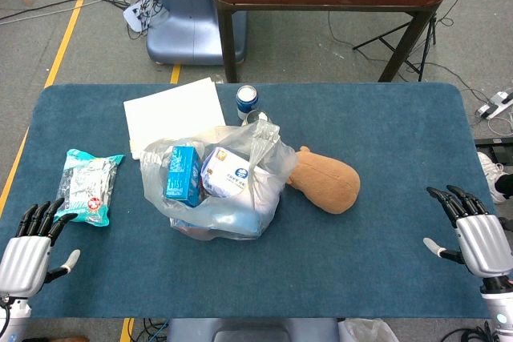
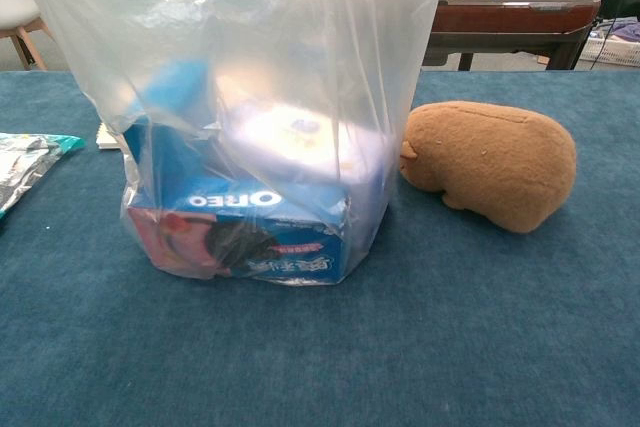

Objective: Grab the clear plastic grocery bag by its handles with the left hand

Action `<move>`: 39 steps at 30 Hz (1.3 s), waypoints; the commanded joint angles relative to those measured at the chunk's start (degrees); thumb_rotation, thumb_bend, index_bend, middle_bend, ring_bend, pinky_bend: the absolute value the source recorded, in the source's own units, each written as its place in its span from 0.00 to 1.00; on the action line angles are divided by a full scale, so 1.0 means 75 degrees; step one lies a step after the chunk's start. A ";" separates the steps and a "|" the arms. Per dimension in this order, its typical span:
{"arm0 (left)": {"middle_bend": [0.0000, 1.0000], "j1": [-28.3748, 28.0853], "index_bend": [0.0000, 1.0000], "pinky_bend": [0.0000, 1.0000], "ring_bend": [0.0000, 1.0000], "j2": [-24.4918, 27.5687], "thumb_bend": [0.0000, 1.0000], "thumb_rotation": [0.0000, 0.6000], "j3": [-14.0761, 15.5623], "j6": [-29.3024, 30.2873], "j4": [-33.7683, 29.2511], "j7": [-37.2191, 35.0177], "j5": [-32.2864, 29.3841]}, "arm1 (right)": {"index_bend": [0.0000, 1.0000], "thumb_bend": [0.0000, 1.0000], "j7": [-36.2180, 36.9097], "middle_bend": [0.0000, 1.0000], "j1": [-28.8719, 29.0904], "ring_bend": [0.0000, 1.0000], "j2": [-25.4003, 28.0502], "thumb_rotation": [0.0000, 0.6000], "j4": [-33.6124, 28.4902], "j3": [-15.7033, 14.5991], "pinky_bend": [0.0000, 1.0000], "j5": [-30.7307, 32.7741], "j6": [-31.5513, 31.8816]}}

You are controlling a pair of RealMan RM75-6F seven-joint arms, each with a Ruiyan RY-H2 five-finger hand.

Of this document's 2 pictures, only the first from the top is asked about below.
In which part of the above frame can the white power strip with plugs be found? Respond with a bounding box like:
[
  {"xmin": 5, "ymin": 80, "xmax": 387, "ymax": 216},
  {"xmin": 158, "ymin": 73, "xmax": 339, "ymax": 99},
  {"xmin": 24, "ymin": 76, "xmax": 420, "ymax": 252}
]
[{"xmin": 123, "ymin": 0, "xmax": 156, "ymax": 33}]

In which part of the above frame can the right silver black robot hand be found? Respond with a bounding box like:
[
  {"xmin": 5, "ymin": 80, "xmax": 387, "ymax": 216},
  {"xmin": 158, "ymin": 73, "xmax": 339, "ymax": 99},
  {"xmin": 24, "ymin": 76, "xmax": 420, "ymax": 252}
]
[{"xmin": 423, "ymin": 184, "xmax": 513, "ymax": 295}]

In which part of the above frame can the teal snack packet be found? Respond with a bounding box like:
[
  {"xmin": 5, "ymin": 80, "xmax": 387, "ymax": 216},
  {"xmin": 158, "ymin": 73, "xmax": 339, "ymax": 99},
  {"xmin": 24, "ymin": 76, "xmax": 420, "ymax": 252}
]
[{"xmin": 53, "ymin": 148, "xmax": 126, "ymax": 227}]

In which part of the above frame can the brown plush toy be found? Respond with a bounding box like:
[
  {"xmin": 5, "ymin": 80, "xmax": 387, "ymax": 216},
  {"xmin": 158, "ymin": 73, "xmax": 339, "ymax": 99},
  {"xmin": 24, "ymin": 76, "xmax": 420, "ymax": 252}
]
[{"xmin": 287, "ymin": 145, "xmax": 361, "ymax": 215}]

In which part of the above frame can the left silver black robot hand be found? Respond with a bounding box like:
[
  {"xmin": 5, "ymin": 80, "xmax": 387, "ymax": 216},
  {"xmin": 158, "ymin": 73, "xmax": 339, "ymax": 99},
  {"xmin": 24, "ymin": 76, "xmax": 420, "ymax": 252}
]
[{"xmin": 0, "ymin": 196, "xmax": 81, "ymax": 299}]

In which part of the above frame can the blue carpet table mat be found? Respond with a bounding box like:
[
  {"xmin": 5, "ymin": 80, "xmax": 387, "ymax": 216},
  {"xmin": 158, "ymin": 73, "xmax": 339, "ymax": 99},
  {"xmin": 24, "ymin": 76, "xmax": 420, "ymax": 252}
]
[{"xmin": 0, "ymin": 82, "xmax": 504, "ymax": 321}]

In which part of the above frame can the blue Oreo cookie box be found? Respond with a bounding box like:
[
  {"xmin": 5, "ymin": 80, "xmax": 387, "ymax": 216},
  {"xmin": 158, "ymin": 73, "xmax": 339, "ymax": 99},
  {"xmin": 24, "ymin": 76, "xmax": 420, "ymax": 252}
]
[{"xmin": 172, "ymin": 209, "xmax": 262, "ymax": 238}]

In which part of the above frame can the white paper stack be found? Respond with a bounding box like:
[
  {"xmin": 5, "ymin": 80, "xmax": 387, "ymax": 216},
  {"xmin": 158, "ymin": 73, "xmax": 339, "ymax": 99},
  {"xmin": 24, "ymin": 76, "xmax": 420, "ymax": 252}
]
[{"xmin": 123, "ymin": 76, "xmax": 228, "ymax": 161}]

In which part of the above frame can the blue white drink can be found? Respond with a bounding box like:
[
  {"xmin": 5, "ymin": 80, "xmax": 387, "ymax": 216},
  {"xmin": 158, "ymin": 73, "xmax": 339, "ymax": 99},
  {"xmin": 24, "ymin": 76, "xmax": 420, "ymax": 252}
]
[{"xmin": 235, "ymin": 84, "xmax": 260, "ymax": 121}]

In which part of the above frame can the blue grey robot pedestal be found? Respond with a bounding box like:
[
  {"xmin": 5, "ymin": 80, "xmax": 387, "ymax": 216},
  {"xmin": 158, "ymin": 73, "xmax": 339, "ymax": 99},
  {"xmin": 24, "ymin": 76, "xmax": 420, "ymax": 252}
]
[{"xmin": 146, "ymin": 0, "xmax": 248, "ymax": 66}]

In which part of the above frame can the blue carton box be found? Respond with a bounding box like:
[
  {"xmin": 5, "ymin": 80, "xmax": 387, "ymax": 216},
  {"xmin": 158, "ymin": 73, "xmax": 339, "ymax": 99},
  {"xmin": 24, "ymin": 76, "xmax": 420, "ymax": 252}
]
[{"xmin": 165, "ymin": 145, "xmax": 204, "ymax": 207}]

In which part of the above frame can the transparent plastic bag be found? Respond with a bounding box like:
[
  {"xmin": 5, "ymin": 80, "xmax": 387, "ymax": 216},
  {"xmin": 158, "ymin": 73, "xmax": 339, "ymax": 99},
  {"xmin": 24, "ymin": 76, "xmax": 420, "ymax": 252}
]
[{"xmin": 139, "ymin": 119, "xmax": 299, "ymax": 242}]

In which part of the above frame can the black tripod stand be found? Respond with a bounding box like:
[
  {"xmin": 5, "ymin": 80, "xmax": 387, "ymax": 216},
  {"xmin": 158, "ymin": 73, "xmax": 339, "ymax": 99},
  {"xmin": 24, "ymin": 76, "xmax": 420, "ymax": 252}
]
[{"xmin": 352, "ymin": 0, "xmax": 470, "ymax": 82}]

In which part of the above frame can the white sneaker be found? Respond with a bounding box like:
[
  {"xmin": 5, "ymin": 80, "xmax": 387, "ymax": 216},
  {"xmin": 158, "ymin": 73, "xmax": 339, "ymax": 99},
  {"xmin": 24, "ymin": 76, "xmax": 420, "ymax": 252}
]
[{"xmin": 476, "ymin": 151, "xmax": 510, "ymax": 203}]

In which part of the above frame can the grey robot body base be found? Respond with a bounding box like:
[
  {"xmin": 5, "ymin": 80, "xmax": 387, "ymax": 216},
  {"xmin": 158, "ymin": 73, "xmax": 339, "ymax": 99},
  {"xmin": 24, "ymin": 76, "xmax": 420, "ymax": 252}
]
[{"xmin": 166, "ymin": 317, "xmax": 340, "ymax": 342}]

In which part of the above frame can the silver metal can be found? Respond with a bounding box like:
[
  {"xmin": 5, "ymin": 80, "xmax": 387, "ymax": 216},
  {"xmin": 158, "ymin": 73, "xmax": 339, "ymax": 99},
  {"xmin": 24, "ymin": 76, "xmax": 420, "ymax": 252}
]
[{"xmin": 241, "ymin": 111, "xmax": 273, "ymax": 127}]

